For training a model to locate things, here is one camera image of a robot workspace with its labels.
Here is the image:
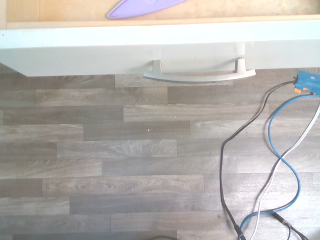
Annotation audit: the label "purple plastic pointed tool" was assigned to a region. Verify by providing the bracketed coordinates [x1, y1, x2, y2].
[106, 0, 188, 21]

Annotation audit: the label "blue connector box orange tabs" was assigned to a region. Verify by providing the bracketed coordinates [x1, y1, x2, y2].
[293, 70, 320, 97]

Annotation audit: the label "blue cable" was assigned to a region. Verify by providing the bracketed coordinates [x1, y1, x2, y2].
[239, 94, 320, 240]

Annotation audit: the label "white drawer with wooden interior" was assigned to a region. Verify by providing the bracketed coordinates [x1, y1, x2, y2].
[0, 0, 320, 78]

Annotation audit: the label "long black cable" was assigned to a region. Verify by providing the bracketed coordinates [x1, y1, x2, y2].
[219, 79, 297, 240]

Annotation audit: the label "black cable with plug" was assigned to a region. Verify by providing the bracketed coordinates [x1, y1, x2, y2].
[272, 211, 311, 240]

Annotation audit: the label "curved grey drawer handle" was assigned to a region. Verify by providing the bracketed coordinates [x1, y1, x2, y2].
[143, 57, 257, 84]

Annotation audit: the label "white flat cable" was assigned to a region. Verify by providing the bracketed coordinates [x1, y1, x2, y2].
[251, 102, 320, 240]

